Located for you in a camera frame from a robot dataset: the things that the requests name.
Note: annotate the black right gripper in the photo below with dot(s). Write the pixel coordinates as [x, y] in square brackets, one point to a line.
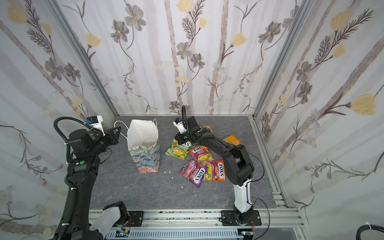
[186, 137]

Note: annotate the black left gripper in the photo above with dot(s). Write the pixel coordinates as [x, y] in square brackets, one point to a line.
[112, 137]

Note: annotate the yellow-green Fox's candy bag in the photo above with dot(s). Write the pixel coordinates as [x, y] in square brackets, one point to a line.
[179, 151]

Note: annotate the floral white paper bag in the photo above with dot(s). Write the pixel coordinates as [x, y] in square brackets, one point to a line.
[143, 143]

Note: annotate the yellow mango gummy bag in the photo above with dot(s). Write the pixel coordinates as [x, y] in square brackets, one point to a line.
[232, 140]

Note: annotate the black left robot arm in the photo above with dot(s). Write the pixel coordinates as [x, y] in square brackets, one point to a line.
[83, 149]

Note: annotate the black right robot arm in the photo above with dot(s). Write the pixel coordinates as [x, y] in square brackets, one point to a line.
[237, 162]

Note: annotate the pink-yellow Fox's candy bag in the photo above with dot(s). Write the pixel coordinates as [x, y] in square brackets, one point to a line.
[201, 154]

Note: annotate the red Fox's candy bag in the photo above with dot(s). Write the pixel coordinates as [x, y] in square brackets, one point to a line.
[207, 127]

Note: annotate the purple Fox's candy bag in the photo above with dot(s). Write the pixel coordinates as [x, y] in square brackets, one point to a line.
[194, 172]

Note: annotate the orange Fox's candy bag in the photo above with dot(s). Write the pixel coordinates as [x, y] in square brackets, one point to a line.
[215, 171]

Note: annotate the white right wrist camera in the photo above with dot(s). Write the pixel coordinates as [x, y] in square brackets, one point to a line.
[178, 123]

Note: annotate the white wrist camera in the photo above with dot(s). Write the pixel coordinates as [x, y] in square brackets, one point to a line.
[178, 123]
[96, 122]

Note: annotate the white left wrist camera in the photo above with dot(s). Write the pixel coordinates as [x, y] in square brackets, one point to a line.
[96, 122]

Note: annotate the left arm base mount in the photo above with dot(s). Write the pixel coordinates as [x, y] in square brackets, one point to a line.
[116, 215]

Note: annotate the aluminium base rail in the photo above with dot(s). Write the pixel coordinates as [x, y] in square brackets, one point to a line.
[266, 223]

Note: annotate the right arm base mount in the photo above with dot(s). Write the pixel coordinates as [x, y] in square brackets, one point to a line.
[243, 213]

